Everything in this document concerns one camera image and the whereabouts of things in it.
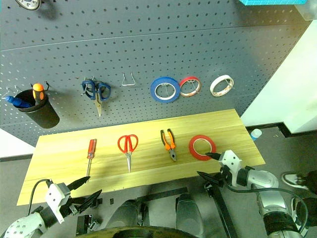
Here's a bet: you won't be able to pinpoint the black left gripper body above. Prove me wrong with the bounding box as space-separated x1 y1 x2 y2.
59 194 84 219

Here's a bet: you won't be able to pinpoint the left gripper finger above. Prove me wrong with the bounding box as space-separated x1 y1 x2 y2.
66 176 91 193
78 189 103 208

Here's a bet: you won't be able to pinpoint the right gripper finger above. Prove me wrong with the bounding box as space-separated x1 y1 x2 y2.
196 171 220 184
206 152 224 162

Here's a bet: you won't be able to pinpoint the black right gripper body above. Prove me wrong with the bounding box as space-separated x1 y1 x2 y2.
214 166 235 187

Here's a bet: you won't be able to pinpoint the dark grey metal pegboard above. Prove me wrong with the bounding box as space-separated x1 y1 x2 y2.
0 0 312 147

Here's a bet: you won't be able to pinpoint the wide red tape roll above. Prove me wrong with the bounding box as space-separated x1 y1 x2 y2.
189 134 217 161

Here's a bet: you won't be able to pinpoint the grey rounded robot leg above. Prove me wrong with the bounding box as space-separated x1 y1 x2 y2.
175 193 205 238
108 200 150 228

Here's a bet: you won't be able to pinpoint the clear bottle with blue cap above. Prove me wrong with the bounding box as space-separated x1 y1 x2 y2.
250 128 263 142

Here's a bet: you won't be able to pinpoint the dark curved robot torso edge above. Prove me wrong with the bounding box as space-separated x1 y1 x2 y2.
85 225 198 238

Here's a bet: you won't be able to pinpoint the white sneaker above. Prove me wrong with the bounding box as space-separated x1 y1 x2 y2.
281 173 309 190

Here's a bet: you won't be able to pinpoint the white tape roll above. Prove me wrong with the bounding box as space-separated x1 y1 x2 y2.
210 74 235 97

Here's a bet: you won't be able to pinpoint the black cup holder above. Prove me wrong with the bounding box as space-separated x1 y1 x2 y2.
15 89 60 129

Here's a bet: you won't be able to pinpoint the thin red tape roll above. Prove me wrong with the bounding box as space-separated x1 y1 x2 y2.
179 76 202 97

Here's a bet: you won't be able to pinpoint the dark trouser leg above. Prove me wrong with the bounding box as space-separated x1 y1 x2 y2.
297 170 317 211

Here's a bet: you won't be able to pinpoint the blue tape roll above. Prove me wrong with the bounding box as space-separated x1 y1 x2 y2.
150 76 181 104

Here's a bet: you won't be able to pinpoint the teal box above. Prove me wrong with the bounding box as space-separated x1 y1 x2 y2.
238 0 308 5

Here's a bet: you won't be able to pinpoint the round silver disc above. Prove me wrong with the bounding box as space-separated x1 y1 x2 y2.
15 0 41 11

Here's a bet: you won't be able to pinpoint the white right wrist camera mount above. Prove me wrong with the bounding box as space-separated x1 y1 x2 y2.
218 149 243 187

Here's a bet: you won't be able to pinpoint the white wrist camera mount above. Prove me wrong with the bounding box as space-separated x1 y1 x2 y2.
218 149 243 187
45 182 73 225

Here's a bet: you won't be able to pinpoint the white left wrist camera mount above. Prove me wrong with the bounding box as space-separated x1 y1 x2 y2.
45 182 73 225

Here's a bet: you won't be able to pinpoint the silver metal bracket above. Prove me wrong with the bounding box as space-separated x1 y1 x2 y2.
75 214 103 236

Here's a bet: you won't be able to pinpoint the red handled screwdriver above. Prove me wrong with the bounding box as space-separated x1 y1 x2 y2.
85 139 98 177

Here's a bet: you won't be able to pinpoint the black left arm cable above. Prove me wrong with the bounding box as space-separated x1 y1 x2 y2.
26 178 53 215

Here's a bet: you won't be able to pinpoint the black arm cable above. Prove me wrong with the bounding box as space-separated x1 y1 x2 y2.
26 178 53 215
224 183 309 236

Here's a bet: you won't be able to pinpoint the orange handled pliers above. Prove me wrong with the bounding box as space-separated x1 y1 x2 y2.
160 128 179 162

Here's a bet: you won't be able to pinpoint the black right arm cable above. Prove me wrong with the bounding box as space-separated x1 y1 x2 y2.
224 183 309 236

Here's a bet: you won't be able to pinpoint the red handled scissors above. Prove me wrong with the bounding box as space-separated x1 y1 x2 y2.
117 134 139 174

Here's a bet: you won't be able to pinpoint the blue handled scissors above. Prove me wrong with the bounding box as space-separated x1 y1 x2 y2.
81 79 111 118

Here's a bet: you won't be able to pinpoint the orange black handled screwdriver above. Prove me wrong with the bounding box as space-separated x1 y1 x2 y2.
32 83 46 107

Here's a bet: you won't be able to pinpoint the silver wire hook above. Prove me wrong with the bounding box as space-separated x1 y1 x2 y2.
121 71 137 87

